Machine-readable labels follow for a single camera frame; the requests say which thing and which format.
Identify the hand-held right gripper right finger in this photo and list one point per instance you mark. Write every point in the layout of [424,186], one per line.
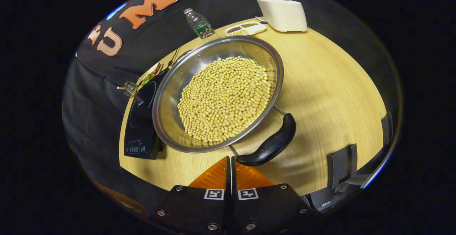
[267,206]

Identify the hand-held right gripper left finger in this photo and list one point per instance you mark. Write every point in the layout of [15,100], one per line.
[199,206]

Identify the black induction cooktop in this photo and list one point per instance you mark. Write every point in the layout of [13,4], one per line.
[140,121]

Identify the pile of soybeans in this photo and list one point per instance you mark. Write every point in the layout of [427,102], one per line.
[224,99]

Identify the dark grey panel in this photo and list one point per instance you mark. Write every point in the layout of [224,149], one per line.
[340,165]

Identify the small metal grater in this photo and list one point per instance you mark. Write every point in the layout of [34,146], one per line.
[130,88]

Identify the sandwich with lettuce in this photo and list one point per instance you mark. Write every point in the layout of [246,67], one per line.
[150,76]

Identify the black backdrop cloth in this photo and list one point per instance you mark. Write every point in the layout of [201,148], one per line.
[107,71]

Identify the white divided dish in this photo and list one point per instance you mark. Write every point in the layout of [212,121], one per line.
[245,29]

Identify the clear plastic water bottle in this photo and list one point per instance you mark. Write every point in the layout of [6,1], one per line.
[201,26]

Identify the white toaster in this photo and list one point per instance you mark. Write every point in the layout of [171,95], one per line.
[285,15]

